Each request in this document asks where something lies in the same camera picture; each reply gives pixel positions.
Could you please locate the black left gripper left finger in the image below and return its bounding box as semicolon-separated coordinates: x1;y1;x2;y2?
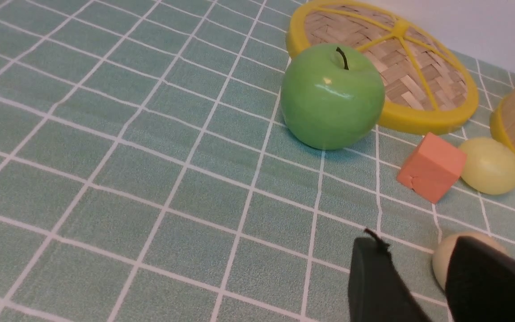
348;228;431;322

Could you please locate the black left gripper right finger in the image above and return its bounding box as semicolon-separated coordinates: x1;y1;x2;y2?
445;236;515;322

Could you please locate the beige bun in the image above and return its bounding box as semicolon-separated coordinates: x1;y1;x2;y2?
431;231;509;291

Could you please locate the pale yellow bun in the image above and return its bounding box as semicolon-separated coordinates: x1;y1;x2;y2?
458;137;515;195

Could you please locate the yellow woven steamer lid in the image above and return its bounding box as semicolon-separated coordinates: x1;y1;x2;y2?
286;0;479;135

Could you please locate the orange foam cube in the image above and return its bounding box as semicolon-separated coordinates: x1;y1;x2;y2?
397;132;467;204

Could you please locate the green apple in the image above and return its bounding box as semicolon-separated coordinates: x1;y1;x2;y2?
280;43;385;150

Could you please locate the green checkered tablecloth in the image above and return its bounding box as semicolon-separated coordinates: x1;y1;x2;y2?
0;0;515;322

